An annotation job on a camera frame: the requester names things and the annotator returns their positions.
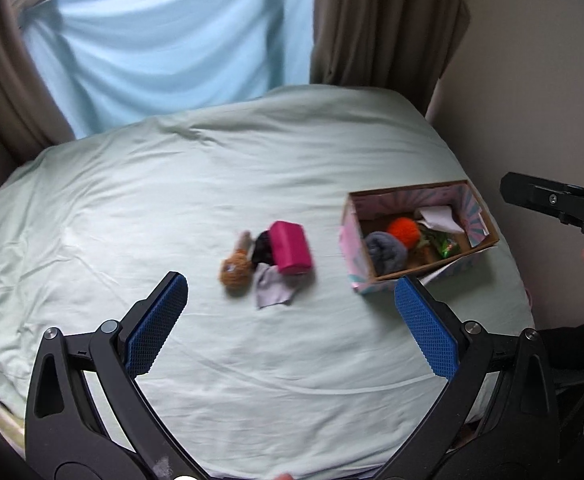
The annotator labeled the grey fluffy plush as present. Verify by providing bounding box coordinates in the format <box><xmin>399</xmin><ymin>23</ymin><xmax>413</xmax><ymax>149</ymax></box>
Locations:
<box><xmin>365</xmin><ymin>231</ymin><xmax>408</xmax><ymax>276</ymax></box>

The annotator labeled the brown plush toy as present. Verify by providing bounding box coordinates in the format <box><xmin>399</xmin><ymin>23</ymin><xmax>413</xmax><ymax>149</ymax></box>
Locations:
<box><xmin>219</xmin><ymin>231</ymin><xmax>253</xmax><ymax>292</ymax></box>

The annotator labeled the white dotted cloth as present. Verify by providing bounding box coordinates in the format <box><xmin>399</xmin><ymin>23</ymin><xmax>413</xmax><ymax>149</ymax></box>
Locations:
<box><xmin>414</xmin><ymin>205</ymin><xmax>464</xmax><ymax>234</ymax></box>

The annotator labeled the magenta leather pouch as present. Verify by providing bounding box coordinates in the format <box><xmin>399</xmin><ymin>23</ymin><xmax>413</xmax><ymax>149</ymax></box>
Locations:
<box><xmin>268</xmin><ymin>220</ymin><xmax>313</xmax><ymax>275</ymax></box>

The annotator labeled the green shiny wrapper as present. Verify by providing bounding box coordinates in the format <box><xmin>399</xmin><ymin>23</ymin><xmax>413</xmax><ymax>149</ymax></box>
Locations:
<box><xmin>417</xmin><ymin>224</ymin><xmax>461</xmax><ymax>259</ymax></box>

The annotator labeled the pink cardboard box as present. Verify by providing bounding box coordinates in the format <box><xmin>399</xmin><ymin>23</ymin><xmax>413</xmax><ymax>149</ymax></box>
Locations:
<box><xmin>339</xmin><ymin>180</ymin><xmax>499</xmax><ymax>295</ymax></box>

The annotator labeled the orange yarn ball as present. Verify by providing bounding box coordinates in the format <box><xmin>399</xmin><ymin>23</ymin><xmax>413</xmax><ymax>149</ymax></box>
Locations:
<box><xmin>386</xmin><ymin>217</ymin><xmax>421</xmax><ymax>250</ymax></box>

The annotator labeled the grey small cloth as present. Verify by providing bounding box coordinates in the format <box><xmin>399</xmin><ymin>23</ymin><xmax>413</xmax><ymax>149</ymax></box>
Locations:
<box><xmin>254</xmin><ymin>263</ymin><xmax>304</xmax><ymax>309</ymax></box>

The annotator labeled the pale green bed sheet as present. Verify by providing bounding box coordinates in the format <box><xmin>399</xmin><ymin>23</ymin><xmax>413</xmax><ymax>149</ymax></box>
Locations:
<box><xmin>0</xmin><ymin>83</ymin><xmax>536</xmax><ymax>480</ymax></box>

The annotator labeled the black fabric item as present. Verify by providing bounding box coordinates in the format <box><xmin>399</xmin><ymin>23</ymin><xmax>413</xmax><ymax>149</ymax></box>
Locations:
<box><xmin>251</xmin><ymin>230</ymin><xmax>275</xmax><ymax>270</ymax></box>

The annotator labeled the brown curtain left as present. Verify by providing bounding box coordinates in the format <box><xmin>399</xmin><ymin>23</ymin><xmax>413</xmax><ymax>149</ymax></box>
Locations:
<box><xmin>0</xmin><ymin>0</ymin><xmax>75</xmax><ymax>162</ymax></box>

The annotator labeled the brown curtain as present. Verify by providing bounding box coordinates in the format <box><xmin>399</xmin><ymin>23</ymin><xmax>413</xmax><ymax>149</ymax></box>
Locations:
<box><xmin>310</xmin><ymin>0</ymin><xmax>470</xmax><ymax>113</ymax></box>
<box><xmin>0</xmin><ymin>0</ymin><xmax>75</xmax><ymax>162</ymax></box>

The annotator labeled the brown curtain right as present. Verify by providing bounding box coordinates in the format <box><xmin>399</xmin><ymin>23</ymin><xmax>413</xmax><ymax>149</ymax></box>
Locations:
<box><xmin>310</xmin><ymin>0</ymin><xmax>470</xmax><ymax>113</ymax></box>

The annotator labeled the light blue hanging sheet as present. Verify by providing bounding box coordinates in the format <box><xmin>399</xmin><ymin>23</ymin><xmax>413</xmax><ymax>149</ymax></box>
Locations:
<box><xmin>22</xmin><ymin>0</ymin><xmax>313</xmax><ymax>138</ymax></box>

